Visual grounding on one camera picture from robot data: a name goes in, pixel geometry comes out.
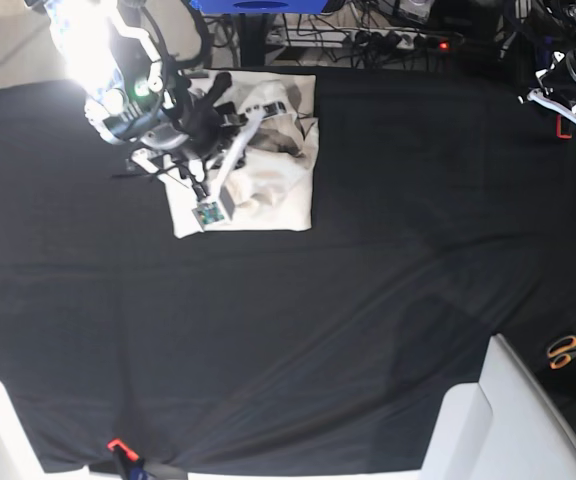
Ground red black tool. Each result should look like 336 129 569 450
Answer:
555 114 576 140

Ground white T-shirt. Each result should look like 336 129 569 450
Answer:
165 69 322 239

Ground white power strip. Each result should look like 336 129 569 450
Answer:
266 25 423 50

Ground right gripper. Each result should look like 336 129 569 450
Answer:
130 72 288 233

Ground red clip on cloth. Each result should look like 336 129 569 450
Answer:
107 438 139 462

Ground orange handled scissors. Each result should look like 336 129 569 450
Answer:
546 335 576 370

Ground white chair right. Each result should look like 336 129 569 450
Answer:
419 334 576 480

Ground black table cloth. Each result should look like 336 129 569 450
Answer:
0 69 576 475

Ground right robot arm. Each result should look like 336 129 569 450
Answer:
25 1 287 232

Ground blue plastic box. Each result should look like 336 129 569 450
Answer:
190 0 327 14

